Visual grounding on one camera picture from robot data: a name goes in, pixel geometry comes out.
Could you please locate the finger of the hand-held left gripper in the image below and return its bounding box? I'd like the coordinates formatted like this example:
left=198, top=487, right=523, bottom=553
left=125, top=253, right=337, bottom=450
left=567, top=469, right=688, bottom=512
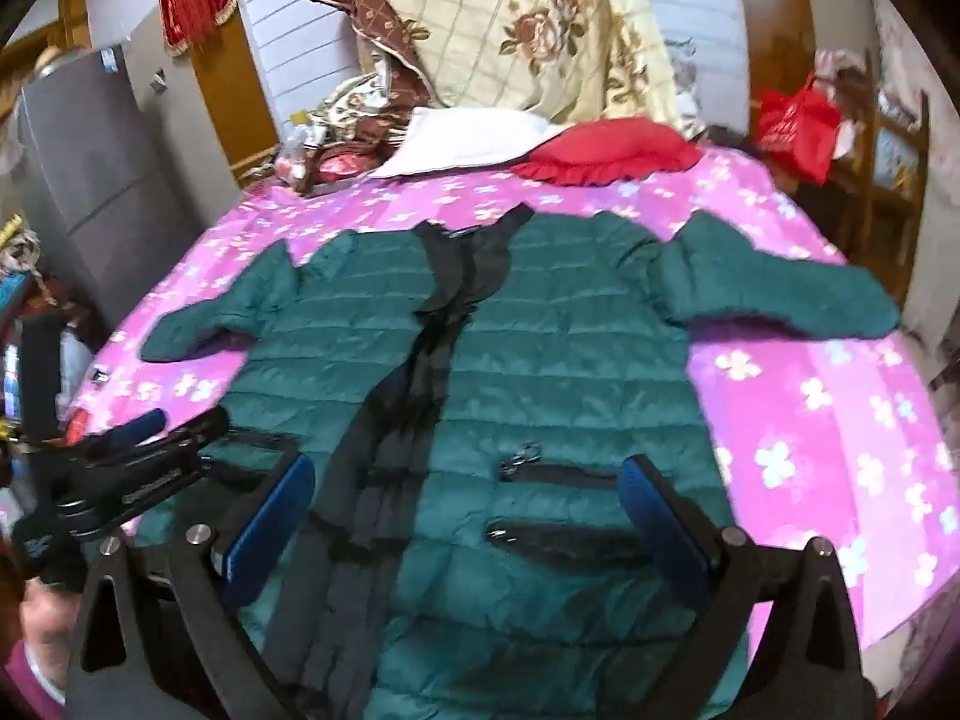
left=82, top=406, right=230, bottom=535
left=71, top=409, right=168, bottom=460

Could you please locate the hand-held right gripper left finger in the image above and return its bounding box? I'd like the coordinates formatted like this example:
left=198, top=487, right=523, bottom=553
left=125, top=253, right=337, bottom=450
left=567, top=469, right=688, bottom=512
left=66, top=454, right=317, bottom=720

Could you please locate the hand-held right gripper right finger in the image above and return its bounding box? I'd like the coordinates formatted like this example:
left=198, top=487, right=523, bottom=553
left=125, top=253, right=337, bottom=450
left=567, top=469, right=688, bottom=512
left=619, top=454, right=880, bottom=720

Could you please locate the dark green puffer jacket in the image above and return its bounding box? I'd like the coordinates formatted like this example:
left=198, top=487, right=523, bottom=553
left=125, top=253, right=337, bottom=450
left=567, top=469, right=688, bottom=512
left=139, top=202, right=901, bottom=720

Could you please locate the person's left hand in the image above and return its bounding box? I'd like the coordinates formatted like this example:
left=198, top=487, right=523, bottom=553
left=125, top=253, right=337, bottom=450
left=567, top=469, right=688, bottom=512
left=18, top=591, right=80, bottom=700

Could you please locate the pink floral bed sheet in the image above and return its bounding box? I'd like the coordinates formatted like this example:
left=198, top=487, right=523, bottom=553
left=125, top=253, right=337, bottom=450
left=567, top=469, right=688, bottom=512
left=71, top=144, right=960, bottom=661

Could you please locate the grey wardrobe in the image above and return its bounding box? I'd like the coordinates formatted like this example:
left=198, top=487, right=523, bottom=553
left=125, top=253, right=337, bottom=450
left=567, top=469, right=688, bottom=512
left=15, top=45, right=226, bottom=332

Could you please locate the clear plastic bag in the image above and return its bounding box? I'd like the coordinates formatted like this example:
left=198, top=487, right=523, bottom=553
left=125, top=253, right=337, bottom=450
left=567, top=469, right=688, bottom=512
left=274, top=112, right=332, bottom=188

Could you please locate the red patterned pouch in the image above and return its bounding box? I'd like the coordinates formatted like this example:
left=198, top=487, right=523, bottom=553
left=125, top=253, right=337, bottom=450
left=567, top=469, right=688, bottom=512
left=304, top=146, right=377, bottom=193

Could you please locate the wooden door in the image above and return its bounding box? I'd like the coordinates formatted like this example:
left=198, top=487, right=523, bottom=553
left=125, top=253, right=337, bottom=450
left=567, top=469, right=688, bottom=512
left=187, top=0, right=283, bottom=190

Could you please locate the red ruffled pillow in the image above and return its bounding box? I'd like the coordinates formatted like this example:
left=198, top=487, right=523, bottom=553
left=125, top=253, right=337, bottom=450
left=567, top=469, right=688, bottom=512
left=514, top=118, right=706, bottom=187

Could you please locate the white pillow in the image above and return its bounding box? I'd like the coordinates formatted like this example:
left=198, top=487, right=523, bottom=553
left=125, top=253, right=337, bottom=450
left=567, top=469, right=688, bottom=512
left=371, top=106, right=578, bottom=179

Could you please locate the red plastic bag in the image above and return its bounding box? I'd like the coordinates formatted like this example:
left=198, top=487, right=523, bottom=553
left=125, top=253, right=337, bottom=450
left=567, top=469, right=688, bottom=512
left=754, top=71, right=846, bottom=185

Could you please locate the wooden chair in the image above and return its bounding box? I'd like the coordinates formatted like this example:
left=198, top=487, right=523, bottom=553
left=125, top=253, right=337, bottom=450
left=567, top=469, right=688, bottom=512
left=817, top=51, right=932, bottom=271

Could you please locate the brown floral blanket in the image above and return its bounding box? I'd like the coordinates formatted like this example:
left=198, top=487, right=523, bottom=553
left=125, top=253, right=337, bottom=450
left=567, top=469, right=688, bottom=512
left=307, top=0, right=434, bottom=160

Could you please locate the cream floral quilt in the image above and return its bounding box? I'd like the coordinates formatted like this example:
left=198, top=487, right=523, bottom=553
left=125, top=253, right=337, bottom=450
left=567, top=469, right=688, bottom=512
left=366, top=0, right=682, bottom=137

